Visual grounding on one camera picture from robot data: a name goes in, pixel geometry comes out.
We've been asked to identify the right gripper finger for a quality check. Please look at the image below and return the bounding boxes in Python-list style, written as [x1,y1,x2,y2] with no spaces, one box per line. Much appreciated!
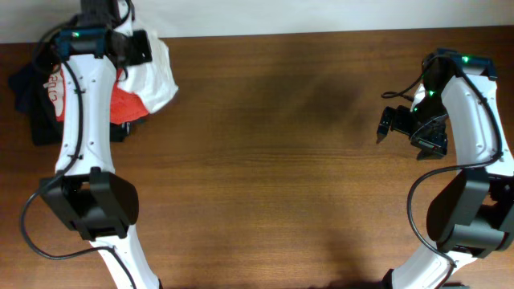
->
[416,149,442,161]
[376,107,396,144]

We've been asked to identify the white t-shirt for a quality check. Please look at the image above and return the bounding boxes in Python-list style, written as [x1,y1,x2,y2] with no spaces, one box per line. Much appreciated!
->
[116,20,178,114]

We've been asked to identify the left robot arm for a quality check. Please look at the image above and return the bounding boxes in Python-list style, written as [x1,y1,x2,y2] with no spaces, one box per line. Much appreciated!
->
[38,26,162,288]

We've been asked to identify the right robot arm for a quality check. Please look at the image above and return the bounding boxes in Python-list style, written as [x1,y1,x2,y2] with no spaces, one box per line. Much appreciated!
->
[377,48,513,289]

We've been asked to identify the black folded clothes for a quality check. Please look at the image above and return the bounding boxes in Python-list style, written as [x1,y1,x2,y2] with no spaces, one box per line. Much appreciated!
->
[8,43,134,146]

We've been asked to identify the red printed t-shirt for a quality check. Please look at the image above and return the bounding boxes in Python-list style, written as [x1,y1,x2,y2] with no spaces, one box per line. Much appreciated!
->
[43,72,149,124]

